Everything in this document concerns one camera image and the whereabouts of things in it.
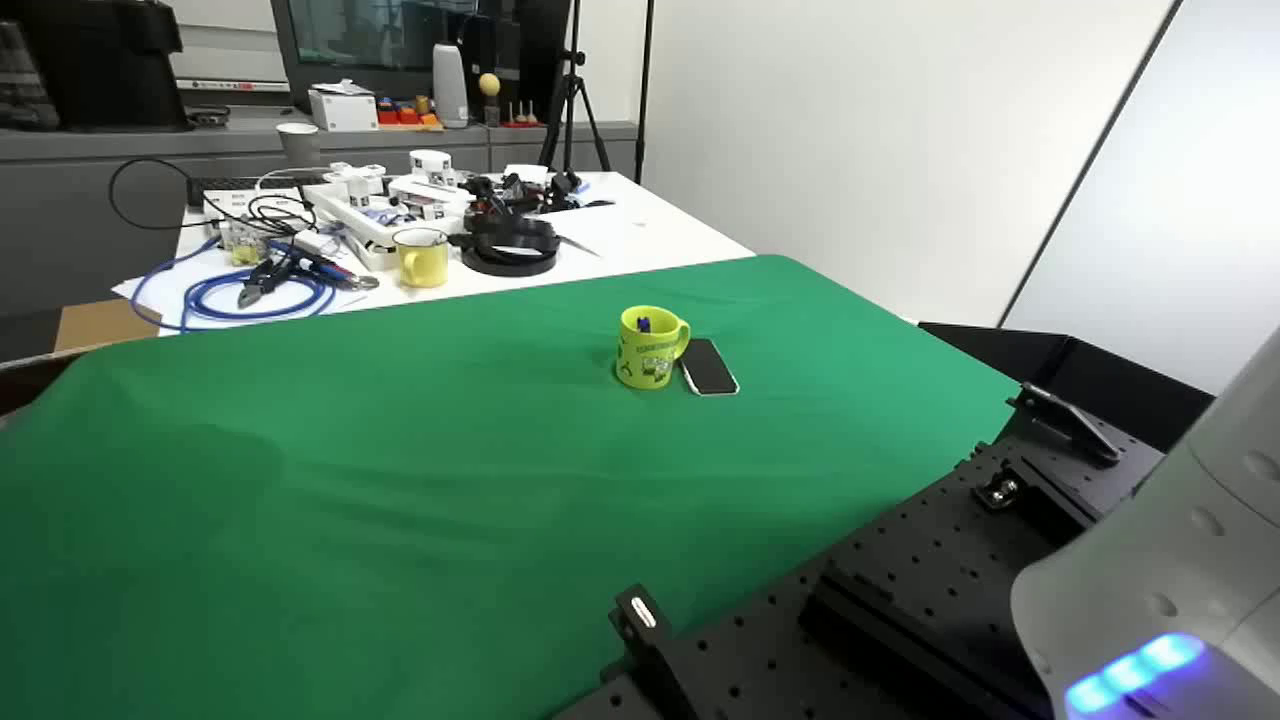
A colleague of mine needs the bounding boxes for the yellow-green cartoon cup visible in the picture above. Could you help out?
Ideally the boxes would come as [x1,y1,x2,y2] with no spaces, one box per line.
[613,298,697,396]

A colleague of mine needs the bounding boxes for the small clear yellow cup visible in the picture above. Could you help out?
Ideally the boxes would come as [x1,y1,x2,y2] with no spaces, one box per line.
[216,216,271,267]

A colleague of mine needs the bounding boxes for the black smartphone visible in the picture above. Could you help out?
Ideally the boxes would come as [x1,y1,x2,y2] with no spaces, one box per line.
[681,336,745,399]

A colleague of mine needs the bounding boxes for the white table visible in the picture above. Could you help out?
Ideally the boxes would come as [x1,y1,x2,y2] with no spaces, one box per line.
[106,167,761,339]

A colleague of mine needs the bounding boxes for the black gear pile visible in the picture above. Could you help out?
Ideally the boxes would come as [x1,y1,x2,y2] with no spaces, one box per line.
[462,164,619,220]

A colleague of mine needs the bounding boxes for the black clamp with white label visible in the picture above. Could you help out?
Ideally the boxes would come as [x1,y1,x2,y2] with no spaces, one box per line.
[608,585,699,720]

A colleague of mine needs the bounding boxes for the black slanted pole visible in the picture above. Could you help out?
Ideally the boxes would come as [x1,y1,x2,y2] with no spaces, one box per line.
[627,0,661,182]

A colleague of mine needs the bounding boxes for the green table cloth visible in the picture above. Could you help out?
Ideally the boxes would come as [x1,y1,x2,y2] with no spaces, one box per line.
[0,252,1023,720]

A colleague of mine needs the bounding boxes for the white tray with parts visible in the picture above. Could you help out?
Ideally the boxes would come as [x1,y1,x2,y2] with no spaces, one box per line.
[304,175,479,273]

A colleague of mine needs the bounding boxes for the white cylindrical speaker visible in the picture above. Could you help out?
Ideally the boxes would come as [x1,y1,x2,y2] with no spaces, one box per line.
[422,40,477,131]

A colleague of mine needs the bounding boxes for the red small items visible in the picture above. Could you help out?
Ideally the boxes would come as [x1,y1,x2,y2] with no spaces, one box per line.
[372,91,447,131]

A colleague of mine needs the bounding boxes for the black perforated breadboard plate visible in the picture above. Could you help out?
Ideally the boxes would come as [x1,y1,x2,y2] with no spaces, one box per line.
[556,396,1172,720]

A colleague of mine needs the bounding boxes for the small black mounting block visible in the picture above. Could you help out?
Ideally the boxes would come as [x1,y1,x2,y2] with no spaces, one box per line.
[966,468,1033,519]

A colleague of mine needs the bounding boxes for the black pliers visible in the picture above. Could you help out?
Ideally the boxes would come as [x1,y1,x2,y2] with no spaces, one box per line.
[232,249,306,317]

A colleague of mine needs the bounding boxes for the white lidded pot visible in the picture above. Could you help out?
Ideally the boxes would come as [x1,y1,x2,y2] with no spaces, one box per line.
[304,74,384,135]

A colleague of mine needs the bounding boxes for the cardboard box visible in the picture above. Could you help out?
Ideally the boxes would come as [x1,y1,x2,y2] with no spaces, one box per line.
[48,296,162,360]

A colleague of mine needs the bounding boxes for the grey counter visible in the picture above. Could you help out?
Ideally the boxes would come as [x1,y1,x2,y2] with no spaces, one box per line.
[0,114,645,327]

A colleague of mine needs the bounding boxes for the black high-back chair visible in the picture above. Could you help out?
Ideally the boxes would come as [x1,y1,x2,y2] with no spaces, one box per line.
[0,0,191,135]

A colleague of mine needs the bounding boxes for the black coiled strap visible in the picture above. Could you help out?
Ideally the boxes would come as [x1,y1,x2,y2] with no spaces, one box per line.
[457,211,564,279]

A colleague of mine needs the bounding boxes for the black camera tripod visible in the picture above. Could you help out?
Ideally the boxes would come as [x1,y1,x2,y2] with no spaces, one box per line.
[534,0,617,175]

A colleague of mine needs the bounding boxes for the large wall display screen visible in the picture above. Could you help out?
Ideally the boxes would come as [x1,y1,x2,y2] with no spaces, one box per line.
[266,0,580,112]

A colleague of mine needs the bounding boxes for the black tilted bracket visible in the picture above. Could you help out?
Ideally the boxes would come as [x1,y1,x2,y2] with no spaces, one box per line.
[1009,378,1129,468]

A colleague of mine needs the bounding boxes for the blue cable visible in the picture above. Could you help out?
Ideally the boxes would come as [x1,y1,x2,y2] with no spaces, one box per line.
[127,231,343,336]

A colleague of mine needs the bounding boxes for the black cable loop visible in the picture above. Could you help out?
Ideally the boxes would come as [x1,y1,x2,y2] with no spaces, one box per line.
[105,153,213,240]

